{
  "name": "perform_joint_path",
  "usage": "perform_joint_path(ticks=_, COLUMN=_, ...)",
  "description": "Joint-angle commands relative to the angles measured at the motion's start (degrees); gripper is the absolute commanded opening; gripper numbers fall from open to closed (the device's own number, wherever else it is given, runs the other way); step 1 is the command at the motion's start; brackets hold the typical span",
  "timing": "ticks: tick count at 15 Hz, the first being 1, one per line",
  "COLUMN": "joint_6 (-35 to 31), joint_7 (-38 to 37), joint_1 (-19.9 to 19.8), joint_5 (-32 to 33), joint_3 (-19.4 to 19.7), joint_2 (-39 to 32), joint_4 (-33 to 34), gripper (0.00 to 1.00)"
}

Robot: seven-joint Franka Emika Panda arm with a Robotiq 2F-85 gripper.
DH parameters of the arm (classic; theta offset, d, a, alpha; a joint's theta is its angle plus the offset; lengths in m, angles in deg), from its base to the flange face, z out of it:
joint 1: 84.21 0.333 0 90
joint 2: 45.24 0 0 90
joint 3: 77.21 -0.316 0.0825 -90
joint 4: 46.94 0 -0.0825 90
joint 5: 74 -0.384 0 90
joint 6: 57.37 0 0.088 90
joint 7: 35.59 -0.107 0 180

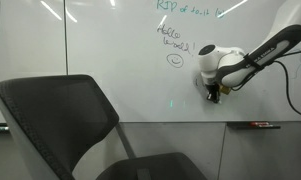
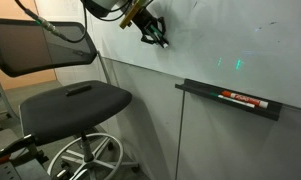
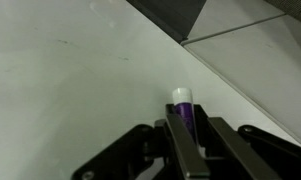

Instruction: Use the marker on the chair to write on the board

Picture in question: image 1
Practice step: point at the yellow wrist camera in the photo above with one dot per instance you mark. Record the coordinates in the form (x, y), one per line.
(225, 90)

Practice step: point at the large whiteboard panel with writing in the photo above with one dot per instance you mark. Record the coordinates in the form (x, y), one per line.
(130, 73)

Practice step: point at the red whiteboard marker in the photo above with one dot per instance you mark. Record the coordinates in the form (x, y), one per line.
(259, 123)

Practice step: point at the black mesh office chair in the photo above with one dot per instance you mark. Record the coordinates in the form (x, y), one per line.
(53, 113)

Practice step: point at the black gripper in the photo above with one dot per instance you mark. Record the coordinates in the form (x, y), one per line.
(212, 89)

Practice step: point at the whiteboard panel with green drawing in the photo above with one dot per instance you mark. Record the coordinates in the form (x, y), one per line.
(26, 66)

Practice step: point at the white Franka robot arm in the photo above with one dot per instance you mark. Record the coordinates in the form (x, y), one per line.
(223, 63)

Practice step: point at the black marker tray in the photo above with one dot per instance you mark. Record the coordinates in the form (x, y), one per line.
(243, 126)

